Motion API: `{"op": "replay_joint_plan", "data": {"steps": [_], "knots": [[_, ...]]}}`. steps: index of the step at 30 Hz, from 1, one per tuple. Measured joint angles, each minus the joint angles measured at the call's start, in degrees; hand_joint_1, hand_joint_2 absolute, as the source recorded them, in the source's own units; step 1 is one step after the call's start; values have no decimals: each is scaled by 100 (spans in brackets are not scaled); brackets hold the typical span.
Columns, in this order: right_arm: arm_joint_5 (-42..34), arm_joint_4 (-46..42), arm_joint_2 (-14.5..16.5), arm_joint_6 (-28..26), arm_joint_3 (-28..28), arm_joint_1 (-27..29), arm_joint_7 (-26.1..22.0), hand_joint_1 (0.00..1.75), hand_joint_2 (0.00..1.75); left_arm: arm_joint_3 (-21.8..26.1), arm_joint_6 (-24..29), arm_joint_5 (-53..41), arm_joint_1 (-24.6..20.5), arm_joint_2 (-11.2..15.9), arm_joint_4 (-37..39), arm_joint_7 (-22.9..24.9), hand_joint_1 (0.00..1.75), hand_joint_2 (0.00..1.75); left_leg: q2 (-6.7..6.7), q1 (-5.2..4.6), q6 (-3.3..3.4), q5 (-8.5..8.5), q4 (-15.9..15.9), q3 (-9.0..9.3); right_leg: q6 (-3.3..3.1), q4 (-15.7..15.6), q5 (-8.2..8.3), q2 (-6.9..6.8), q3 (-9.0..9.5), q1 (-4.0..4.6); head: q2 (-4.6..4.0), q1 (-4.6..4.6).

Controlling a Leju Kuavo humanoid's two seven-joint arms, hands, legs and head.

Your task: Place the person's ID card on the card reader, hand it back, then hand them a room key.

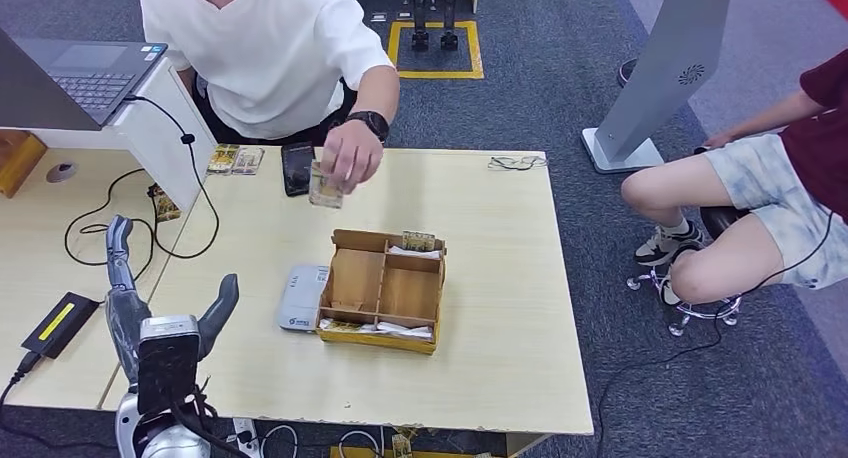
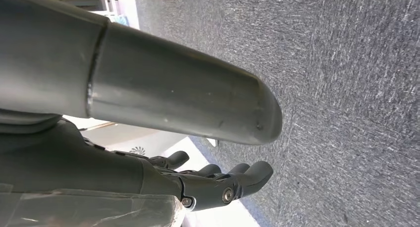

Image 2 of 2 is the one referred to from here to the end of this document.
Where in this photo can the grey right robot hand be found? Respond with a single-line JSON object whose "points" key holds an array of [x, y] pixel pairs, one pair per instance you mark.
{"points": [[147, 87]]}

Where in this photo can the grey kiosk stand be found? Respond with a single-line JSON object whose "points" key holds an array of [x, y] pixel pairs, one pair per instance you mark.
{"points": [[131, 138]]}

